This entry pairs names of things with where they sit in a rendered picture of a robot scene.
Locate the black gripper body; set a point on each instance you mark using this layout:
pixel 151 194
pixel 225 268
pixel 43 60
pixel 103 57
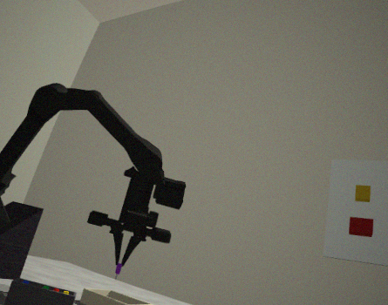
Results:
pixel 156 234

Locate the beige shallow tray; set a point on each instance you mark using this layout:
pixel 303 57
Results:
pixel 108 297

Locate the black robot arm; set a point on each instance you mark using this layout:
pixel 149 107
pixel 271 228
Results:
pixel 49 100

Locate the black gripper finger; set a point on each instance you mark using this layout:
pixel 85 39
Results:
pixel 133 242
pixel 118 238

